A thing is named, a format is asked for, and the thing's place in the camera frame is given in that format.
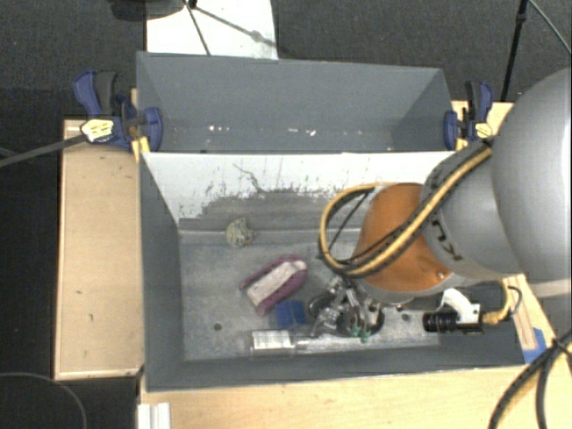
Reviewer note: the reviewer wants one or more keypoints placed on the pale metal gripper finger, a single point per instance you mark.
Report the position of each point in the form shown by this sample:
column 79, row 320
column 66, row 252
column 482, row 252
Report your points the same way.
column 328, row 316
column 334, row 288

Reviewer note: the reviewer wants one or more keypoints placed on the black sunglasses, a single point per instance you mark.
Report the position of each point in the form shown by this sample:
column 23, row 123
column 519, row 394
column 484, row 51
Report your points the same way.
column 315, row 302

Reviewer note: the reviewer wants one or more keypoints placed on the blue block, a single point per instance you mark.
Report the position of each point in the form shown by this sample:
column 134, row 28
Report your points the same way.
column 290, row 313

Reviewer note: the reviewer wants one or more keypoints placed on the clear plastic bottle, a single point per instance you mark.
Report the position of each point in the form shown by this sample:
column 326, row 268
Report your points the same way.
column 272, row 342

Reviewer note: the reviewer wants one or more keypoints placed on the olive lumpy toy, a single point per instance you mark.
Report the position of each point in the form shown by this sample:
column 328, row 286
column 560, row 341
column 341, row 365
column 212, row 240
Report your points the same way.
column 240, row 233

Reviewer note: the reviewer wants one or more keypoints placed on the grey metal bin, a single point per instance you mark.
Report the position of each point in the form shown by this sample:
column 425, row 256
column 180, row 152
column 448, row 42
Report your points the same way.
column 277, row 105

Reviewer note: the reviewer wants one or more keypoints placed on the pale wood board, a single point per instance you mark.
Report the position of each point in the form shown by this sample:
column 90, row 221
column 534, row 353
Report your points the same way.
column 100, row 257

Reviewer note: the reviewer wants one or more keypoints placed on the black cylinder on white bracket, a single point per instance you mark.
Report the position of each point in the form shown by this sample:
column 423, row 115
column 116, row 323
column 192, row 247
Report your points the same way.
column 447, row 321

